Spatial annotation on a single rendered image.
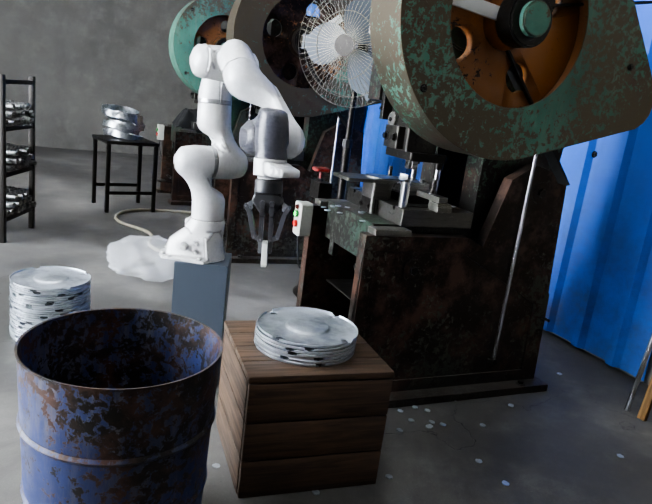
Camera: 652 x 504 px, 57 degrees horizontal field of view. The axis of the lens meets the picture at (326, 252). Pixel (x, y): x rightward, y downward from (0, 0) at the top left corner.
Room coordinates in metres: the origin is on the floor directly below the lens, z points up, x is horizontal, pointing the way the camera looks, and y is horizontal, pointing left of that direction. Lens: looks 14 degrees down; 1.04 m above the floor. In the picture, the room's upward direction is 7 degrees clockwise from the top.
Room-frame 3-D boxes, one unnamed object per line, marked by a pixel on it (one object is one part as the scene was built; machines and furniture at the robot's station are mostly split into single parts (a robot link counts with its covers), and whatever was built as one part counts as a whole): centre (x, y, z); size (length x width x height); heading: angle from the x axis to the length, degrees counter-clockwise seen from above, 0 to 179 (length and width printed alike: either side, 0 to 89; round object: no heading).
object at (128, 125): (4.73, 1.68, 0.40); 0.45 x 0.40 x 0.79; 37
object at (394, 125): (2.29, -0.25, 1.04); 0.17 x 0.15 x 0.30; 115
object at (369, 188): (2.23, -0.13, 0.72); 0.25 x 0.14 x 0.14; 115
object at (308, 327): (1.61, 0.02, 0.41); 0.29 x 0.29 x 0.01
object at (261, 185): (1.59, 0.17, 0.77); 0.08 x 0.07 x 0.09; 93
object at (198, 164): (2.01, 0.45, 0.71); 0.18 x 0.11 x 0.25; 125
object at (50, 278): (2.23, 1.06, 0.23); 0.29 x 0.29 x 0.01
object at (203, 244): (2.02, 0.46, 0.52); 0.22 x 0.19 x 0.14; 96
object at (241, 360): (1.61, 0.03, 0.18); 0.40 x 0.38 x 0.35; 111
